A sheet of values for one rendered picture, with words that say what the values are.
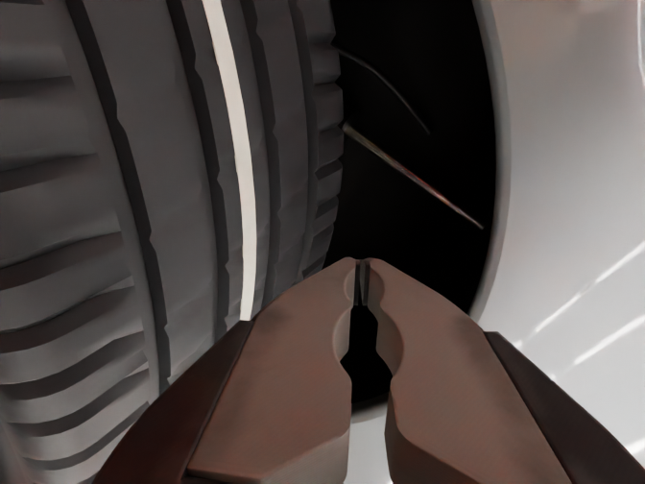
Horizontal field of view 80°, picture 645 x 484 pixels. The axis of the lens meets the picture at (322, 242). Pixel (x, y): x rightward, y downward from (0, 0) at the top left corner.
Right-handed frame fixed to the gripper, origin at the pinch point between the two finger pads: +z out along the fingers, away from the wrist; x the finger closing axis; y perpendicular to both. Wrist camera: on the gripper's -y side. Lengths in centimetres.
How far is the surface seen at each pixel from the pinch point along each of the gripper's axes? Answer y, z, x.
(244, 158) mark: -1.6, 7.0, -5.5
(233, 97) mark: -4.4, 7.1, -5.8
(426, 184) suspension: 13.0, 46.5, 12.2
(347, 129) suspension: 6, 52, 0
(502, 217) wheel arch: 5.0, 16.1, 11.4
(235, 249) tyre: 3.0, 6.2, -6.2
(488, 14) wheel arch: -8.2, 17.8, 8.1
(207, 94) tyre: -4.6, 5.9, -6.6
